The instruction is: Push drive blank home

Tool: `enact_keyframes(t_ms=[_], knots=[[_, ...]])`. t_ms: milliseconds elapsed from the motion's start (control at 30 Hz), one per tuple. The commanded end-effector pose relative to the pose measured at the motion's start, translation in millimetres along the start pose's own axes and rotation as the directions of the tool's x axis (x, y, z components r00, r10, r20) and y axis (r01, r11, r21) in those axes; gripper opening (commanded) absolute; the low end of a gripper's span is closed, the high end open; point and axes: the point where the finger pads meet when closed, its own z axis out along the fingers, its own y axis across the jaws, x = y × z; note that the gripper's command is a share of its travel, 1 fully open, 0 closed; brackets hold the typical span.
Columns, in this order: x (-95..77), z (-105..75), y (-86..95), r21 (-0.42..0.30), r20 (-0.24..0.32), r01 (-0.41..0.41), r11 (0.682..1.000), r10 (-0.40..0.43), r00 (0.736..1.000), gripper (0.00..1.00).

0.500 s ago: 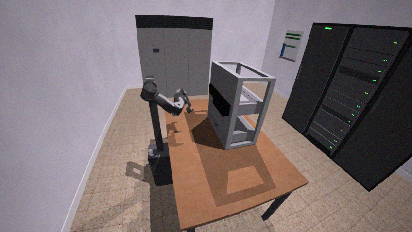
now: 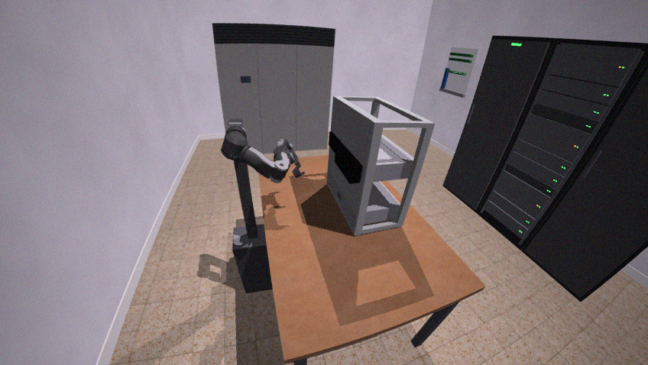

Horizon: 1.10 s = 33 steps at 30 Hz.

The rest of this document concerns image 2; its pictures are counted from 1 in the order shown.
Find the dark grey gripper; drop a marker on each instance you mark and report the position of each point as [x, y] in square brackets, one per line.
[296, 171]

